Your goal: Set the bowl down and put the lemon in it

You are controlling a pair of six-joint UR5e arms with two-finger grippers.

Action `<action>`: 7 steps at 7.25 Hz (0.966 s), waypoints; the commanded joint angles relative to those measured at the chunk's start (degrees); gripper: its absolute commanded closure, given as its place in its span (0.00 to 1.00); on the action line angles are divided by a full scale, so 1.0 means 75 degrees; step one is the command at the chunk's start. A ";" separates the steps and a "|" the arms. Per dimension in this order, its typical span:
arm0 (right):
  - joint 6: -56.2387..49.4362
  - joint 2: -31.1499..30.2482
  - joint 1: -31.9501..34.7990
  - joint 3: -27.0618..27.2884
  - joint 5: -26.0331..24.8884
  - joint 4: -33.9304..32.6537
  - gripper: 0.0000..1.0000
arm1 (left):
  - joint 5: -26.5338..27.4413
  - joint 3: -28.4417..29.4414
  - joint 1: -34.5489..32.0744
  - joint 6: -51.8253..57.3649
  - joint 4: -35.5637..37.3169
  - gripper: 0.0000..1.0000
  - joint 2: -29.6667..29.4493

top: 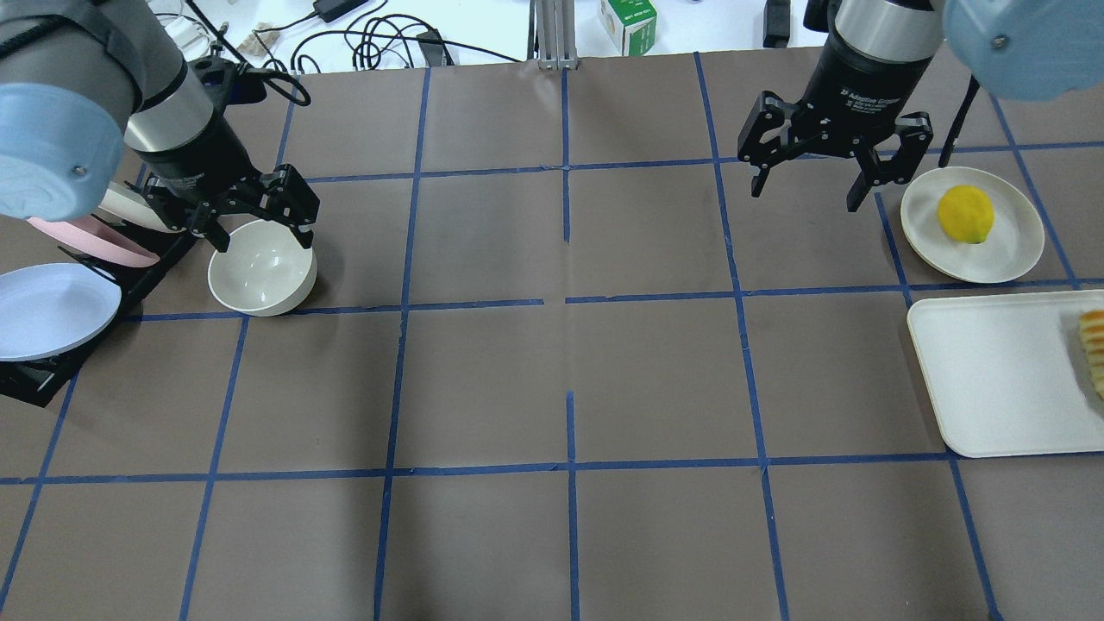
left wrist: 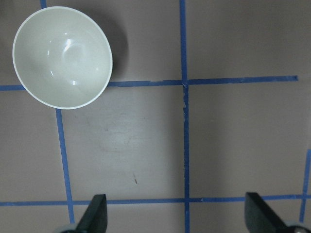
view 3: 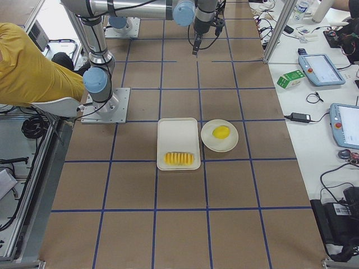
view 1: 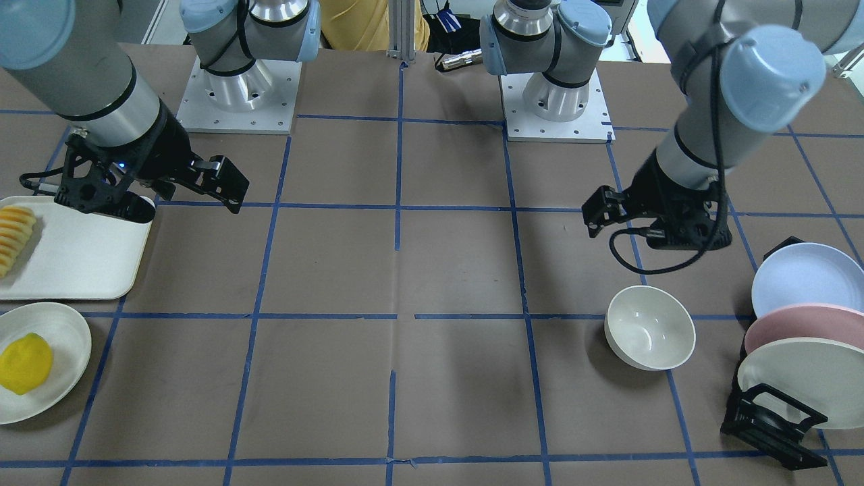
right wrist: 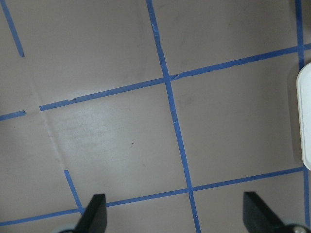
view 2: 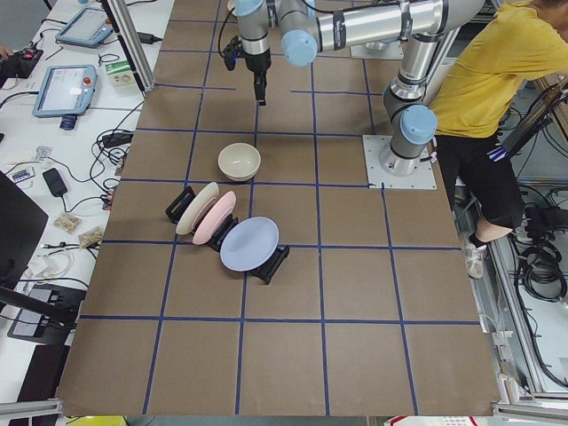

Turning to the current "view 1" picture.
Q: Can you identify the cream plate in rack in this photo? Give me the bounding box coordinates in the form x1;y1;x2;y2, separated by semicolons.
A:
736;337;863;429

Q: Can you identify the cream round plate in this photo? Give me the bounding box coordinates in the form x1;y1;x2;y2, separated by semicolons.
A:
1;302;92;425

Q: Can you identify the person in yellow shirt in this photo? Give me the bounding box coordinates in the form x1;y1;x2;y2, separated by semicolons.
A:
320;1;389;52

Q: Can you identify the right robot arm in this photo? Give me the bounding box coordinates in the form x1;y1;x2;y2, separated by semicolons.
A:
2;1;321;223

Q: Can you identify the black dish rack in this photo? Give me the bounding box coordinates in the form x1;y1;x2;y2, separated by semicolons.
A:
720;236;830;471

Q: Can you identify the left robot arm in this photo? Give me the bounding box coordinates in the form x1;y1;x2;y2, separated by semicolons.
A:
479;1;862;251

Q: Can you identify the light blue plate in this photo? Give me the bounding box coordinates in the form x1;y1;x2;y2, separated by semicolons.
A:
751;242;863;317

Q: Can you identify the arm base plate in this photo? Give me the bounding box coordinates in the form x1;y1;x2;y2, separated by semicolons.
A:
176;59;304;135
499;71;616;144

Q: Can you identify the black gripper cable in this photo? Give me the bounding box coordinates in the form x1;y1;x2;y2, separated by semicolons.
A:
609;0;733;275

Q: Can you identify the silver flashlight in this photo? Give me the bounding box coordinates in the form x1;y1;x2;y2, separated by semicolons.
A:
434;49;483;73

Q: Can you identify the sliced yellow fruit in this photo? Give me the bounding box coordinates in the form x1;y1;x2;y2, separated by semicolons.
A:
1;205;37;279

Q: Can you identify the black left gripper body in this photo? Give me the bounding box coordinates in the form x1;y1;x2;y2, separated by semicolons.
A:
581;152;728;251

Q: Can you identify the pink plate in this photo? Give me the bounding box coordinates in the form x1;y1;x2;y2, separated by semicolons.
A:
744;302;863;353

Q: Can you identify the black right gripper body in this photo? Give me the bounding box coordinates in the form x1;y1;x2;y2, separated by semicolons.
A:
53;105;197;212

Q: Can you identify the aluminium frame post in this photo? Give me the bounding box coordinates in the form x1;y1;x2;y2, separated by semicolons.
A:
386;0;416;65

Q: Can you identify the yellow lemon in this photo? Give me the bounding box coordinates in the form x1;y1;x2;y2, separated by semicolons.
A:
1;333;53;395

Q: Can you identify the cream white bowl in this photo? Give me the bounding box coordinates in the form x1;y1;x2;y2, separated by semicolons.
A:
604;286;695;371

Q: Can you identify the cream rectangular tray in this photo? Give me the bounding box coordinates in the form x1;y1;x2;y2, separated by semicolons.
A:
1;196;151;300

